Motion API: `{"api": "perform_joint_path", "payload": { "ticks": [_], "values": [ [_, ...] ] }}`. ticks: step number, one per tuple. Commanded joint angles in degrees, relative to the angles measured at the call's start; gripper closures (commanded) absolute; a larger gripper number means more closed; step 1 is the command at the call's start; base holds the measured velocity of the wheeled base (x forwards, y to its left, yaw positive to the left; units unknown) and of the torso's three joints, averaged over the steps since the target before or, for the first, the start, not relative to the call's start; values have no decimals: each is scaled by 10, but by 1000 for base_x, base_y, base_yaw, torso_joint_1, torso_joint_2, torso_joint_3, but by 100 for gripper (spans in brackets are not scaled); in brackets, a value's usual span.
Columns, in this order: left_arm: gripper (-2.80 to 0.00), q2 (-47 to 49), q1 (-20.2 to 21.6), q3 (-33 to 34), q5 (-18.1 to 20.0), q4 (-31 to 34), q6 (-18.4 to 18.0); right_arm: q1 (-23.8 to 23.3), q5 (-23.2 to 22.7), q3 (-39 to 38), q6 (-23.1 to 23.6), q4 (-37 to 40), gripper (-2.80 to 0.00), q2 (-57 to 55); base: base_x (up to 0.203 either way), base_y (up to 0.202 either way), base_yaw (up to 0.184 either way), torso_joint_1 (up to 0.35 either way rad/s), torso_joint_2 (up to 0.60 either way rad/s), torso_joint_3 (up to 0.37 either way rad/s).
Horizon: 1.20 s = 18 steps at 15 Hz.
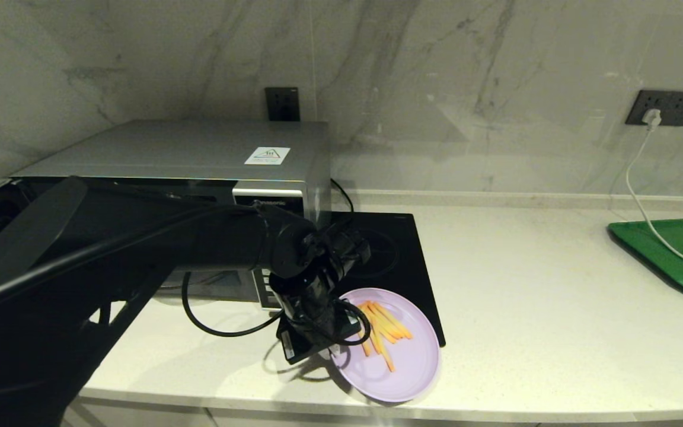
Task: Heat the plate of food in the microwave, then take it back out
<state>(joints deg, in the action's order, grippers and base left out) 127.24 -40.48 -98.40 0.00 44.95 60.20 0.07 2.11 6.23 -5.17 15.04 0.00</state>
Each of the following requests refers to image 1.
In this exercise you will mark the white power plug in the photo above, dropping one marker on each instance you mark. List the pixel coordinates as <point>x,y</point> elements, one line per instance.
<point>651,118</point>

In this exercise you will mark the wide black wall socket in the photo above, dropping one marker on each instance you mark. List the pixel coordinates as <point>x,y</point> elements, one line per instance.
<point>679,107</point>

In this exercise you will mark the purple round plate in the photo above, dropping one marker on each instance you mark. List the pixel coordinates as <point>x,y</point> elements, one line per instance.
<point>412,367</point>

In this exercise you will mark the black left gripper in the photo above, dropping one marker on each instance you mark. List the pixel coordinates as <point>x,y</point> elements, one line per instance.
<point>312,320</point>

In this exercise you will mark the glossy beige base cabinet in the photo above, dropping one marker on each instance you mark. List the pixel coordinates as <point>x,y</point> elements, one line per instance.
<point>199,416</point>

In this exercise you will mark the small black wall socket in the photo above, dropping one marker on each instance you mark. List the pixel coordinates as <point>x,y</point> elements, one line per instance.
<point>282,104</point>

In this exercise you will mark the silver Panasonic microwave oven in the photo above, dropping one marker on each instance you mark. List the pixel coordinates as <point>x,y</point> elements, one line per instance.
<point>169,148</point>

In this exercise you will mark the white warning sticker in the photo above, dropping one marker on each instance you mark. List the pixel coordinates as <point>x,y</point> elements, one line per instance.
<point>267,156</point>

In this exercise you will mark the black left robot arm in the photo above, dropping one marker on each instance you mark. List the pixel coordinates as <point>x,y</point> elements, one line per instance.
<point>110,249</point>

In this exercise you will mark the black induction cooktop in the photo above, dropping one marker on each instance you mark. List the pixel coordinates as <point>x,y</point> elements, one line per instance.
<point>412,267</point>

